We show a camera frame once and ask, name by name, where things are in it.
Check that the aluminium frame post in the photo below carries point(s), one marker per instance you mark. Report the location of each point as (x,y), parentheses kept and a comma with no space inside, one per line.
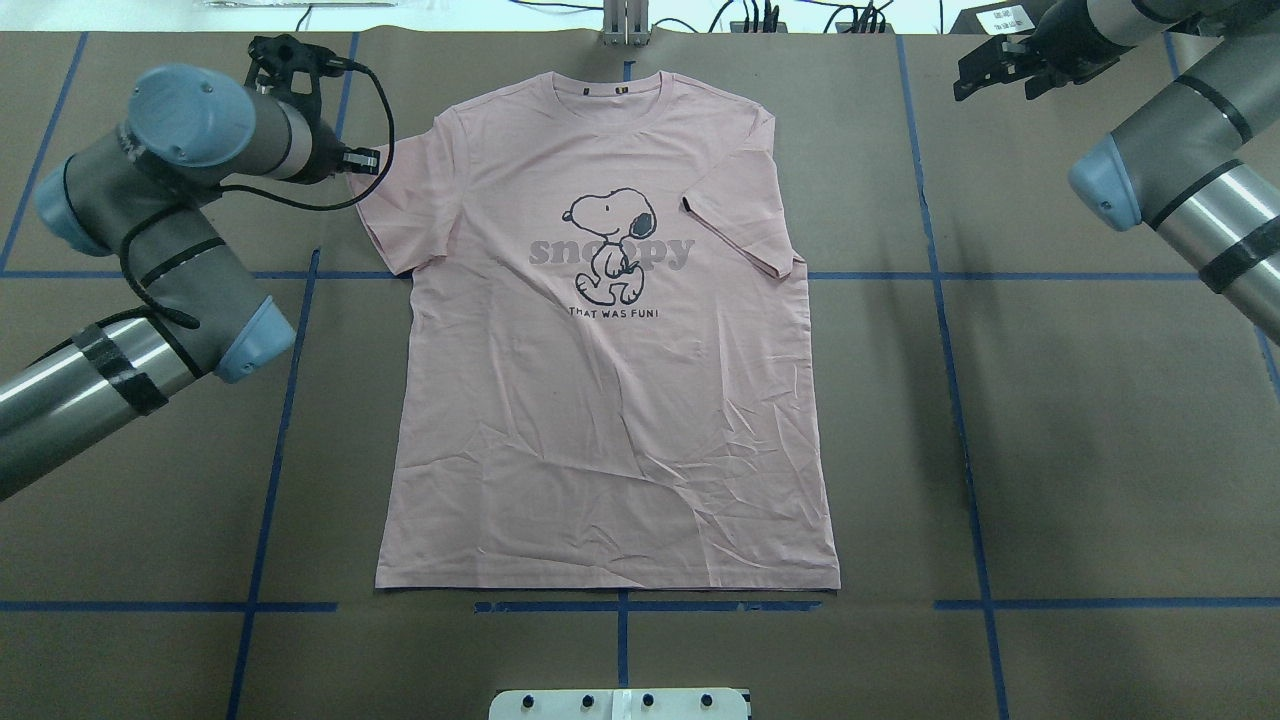
(626,23)

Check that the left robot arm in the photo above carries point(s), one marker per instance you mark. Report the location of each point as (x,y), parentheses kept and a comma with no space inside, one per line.
(138,195)

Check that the pink Snoopy t-shirt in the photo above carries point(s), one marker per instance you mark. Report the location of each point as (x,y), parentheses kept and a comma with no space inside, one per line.
(609,378)

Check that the black device with label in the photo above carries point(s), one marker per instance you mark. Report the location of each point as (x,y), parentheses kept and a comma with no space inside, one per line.
(999,18)

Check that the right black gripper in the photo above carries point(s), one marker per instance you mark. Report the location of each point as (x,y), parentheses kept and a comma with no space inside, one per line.
(1063,42)

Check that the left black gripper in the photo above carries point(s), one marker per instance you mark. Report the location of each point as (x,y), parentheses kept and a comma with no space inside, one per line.
(325,152)

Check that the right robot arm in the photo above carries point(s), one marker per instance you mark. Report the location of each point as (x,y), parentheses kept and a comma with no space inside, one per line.
(1171,165)

